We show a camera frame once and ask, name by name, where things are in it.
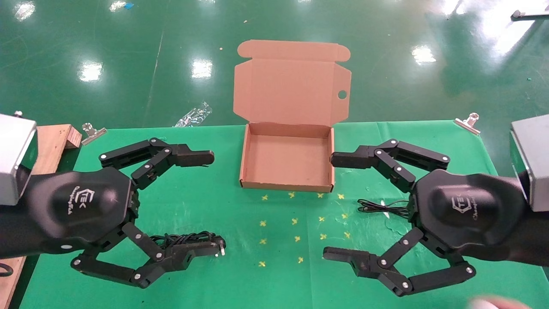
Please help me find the grey metal bar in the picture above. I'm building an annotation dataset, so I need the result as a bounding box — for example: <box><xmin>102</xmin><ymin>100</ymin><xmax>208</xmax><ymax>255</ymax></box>
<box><xmin>511</xmin><ymin>9</ymin><xmax>549</xmax><ymax>21</ymax></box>

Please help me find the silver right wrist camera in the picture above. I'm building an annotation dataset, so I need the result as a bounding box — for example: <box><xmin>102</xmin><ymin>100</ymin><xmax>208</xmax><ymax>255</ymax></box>
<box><xmin>510</xmin><ymin>114</ymin><xmax>549</xmax><ymax>213</ymax></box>

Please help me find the clear plastic bag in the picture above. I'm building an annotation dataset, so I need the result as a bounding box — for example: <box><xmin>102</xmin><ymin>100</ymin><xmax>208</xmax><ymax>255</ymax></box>
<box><xmin>173</xmin><ymin>101</ymin><xmax>213</xmax><ymax>128</ymax></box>

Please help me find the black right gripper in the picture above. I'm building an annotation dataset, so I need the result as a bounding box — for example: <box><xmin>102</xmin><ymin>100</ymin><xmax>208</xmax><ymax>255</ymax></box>
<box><xmin>322</xmin><ymin>138</ymin><xmax>549</xmax><ymax>297</ymax></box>

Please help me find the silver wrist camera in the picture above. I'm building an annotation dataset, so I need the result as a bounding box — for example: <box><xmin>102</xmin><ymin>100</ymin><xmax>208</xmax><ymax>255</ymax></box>
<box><xmin>0</xmin><ymin>113</ymin><xmax>38</xmax><ymax>207</ymax></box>
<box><xmin>510</xmin><ymin>114</ymin><xmax>549</xmax><ymax>213</ymax></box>

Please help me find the black data cable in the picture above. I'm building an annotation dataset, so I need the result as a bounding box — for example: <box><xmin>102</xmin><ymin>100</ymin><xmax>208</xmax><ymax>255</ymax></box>
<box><xmin>149</xmin><ymin>230</ymin><xmax>227</xmax><ymax>258</ymax></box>

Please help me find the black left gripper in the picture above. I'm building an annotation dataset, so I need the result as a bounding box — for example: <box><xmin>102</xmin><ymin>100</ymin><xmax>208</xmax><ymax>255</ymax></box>
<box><xmin>0</xmin><ymin>137</ymin><xmax>220</xmax><ymax>289</ymax></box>

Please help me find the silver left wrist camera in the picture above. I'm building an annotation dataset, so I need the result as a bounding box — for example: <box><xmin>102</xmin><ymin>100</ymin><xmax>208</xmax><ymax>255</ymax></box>
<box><xmin>0</xmin><ymin>113</ymin><xmax>38</xmax><ymax>207</ymax></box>

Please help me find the open brown cardboard box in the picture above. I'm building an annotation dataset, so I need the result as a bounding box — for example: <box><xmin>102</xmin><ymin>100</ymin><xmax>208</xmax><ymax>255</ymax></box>
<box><xmin>233</xmin><ymin>39</ymin><xmax>352</xmax><ymax>193</ymax></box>

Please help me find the silver binder clip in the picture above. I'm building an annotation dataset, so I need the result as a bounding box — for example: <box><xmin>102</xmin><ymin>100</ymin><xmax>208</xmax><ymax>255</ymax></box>
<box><xmin>454</xmin><ymin>112</ymin><xmax>481</xmax><ymax>136</ymax></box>
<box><xmin>81</xmin><ymin>123</ymin><xmax>107</xmax><ymax>146</ymax></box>

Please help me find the black wired computer mouse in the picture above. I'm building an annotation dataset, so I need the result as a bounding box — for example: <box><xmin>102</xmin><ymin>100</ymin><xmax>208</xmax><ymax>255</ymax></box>
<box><xmin>357</xmin><ymin>199</ymin><xmax>413</xmax><ymax>220</ymax></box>

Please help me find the green table cloth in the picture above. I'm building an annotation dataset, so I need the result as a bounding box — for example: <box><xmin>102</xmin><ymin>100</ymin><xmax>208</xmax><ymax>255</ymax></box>
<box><xmin>19</xmin><ymin>120</ymin><xmax>549</xmax><ymax>309</ymax></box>

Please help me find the brown wooden board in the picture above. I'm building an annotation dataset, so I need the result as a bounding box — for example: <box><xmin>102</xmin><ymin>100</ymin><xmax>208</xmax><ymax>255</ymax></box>
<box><xmin>0</xmin><ymin>124</ymin><xmax>82</xmax><ymax>309</ymax></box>

